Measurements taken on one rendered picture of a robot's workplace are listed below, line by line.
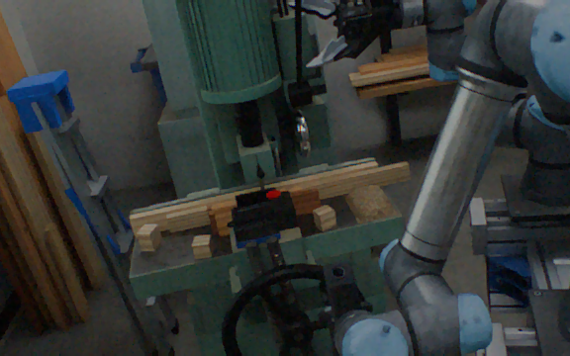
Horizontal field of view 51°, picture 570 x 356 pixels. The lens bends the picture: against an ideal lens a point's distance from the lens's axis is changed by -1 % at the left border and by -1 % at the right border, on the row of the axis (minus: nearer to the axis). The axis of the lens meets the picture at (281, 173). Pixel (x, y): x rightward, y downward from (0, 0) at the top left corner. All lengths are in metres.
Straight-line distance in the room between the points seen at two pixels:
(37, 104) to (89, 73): 1.79
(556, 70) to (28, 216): 2.33
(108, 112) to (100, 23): 0.55
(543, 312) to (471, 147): 0.45
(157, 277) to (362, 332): 0.66
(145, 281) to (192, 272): 0.10
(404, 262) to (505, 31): 0.36
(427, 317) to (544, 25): 0.38
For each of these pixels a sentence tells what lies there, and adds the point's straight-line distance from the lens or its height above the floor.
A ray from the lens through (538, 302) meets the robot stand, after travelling 1.23.
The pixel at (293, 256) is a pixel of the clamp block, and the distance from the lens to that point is 1.21.
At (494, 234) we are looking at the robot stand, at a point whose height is 0.74.
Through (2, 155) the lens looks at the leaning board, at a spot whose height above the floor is 0.84.
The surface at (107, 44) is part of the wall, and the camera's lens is 3.79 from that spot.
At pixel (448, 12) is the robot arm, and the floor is 1.31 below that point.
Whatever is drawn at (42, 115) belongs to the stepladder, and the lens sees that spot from 2.10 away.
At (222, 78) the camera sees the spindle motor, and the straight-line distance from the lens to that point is 1.25.
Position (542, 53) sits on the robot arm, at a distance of 0.68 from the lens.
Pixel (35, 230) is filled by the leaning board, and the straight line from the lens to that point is 2.74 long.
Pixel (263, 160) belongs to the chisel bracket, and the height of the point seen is 1.05.
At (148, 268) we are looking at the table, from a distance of 1.34.
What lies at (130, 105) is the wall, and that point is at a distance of 3.87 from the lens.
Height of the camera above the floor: 1.57
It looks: 24 degrees down
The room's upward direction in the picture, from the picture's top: 11 degrees counter-clockwise
